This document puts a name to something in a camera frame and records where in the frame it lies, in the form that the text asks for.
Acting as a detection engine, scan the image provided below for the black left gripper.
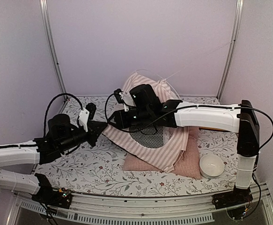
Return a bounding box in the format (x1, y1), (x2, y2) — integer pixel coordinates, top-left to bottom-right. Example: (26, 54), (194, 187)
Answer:
(59, 121), (108, 152)

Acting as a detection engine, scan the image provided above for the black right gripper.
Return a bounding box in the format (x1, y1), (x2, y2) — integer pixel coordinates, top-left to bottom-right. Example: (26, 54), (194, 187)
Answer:
(106, 108), (152, 130)

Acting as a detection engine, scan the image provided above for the white tent pole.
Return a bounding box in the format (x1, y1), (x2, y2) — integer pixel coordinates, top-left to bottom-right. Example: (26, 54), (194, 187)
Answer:
(129, 39), (235, 97)

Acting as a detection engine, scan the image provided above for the pink gingham cushion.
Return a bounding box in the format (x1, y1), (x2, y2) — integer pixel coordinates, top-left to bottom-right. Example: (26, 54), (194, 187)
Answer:
(123, 127), (202, 180)

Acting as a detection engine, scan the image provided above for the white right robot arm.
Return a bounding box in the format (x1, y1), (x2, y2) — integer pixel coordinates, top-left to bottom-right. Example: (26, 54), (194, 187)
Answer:
(114, 84), (260, 204)

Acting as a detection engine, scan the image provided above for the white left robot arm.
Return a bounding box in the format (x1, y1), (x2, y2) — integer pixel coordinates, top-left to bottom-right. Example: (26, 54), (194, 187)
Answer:
(0, 103), (108, 203)

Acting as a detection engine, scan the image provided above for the floral tablecloth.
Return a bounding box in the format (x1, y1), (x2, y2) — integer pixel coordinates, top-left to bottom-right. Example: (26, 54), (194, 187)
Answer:
(34, 95), (254, 197)

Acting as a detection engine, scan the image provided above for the yellow double bowl stand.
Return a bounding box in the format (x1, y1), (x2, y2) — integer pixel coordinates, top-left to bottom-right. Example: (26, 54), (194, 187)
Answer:
(199, 127), (223, 131)

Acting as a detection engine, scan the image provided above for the white ceramic bowl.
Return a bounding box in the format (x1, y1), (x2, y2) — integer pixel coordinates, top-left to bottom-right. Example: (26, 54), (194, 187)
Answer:
(199, 154), (225, 179)

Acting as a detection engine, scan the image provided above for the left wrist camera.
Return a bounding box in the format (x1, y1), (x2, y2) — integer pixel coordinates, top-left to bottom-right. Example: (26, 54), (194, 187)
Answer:
(77, 103), (96, 132)

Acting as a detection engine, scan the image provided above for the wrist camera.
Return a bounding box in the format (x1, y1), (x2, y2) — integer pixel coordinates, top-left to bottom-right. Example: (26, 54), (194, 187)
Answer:
(113, 89), (136, 112)
(77, 103), (96, 132)

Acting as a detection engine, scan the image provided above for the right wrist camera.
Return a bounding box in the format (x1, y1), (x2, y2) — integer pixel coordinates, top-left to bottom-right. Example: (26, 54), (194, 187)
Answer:
(113, 89), (136, 112)

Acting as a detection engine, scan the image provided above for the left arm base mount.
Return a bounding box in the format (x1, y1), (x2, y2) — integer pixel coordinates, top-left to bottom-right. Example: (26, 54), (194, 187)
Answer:
(31, 187), (73, 209)

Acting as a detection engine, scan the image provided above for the left aluminium corner post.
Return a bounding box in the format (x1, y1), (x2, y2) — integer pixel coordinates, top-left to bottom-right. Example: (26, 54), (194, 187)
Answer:
(39, 0), (68, 100)

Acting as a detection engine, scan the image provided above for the aluminium corner post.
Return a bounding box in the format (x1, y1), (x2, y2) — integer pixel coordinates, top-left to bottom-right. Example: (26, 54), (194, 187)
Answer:
(216, 0), (244, 101)
(39, 0), (68, 100)

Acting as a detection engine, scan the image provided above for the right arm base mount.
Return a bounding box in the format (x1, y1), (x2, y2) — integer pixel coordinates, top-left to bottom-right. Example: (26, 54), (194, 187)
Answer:
(212, 188), (253, 209)

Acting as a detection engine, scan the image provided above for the right aluminium corner post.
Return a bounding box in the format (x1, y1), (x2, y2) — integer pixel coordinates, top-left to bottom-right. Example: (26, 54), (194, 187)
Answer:
(216, 0), (244, 101)

